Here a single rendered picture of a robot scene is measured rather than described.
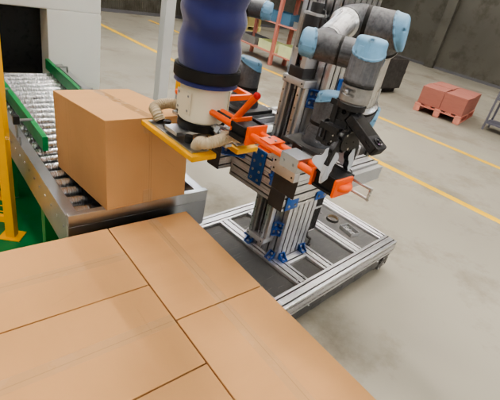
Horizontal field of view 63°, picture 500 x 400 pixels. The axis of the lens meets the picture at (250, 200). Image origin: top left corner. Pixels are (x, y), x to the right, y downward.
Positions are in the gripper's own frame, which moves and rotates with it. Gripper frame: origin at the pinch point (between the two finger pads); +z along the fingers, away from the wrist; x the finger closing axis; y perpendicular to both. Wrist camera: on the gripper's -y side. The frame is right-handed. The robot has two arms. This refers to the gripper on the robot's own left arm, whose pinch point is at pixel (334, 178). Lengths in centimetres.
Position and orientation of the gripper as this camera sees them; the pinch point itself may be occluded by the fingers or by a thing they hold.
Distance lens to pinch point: 110.9
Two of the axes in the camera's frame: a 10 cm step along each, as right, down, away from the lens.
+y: -6.4, -4.8, 6.0
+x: -7.4, 1.9, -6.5
